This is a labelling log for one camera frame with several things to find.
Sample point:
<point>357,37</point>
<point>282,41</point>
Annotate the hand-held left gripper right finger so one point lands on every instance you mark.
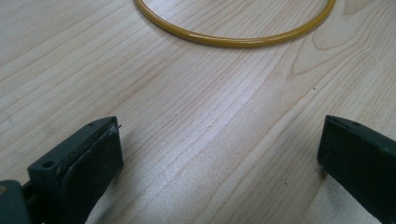
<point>361,165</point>

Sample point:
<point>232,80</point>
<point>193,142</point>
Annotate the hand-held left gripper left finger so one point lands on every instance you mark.
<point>77,168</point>

